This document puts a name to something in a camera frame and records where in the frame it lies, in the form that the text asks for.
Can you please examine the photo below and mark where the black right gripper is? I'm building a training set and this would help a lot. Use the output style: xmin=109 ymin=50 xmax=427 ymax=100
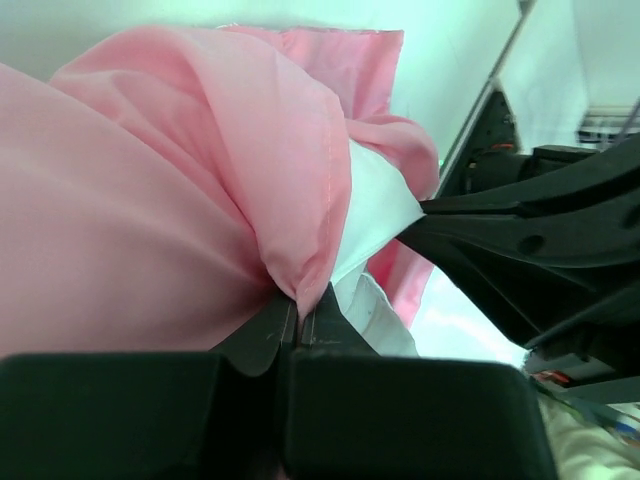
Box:
xmin=399 ymin=144 xmax=639 ymax=404

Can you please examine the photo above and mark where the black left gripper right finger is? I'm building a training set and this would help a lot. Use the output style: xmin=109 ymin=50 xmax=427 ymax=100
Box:
xmin=298 ymin=284 xmax=373 ymax=356

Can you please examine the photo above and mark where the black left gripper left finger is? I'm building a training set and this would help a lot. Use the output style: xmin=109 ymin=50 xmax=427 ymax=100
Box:
xmin=211 ymin=293 xmax=299 ymax=376

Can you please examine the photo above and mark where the white pillow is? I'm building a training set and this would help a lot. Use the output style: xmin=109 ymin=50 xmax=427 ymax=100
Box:
xmin=330 ymin=141 xmax=422 ymax=357

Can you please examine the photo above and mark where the pink fabric pillowcase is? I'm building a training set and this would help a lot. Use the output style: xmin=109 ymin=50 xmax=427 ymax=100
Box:
xmin=1 ymin=26 xmax=438 ymax=355

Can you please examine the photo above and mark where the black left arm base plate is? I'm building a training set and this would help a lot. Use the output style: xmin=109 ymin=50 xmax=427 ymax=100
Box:
xmin=437 ymin=88 xmax=531 ymax=197

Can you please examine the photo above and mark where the aluminium table edge rail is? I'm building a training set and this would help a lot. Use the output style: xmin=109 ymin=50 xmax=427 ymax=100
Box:
xmin=437 ymin=1 xmax=535 ymax=195

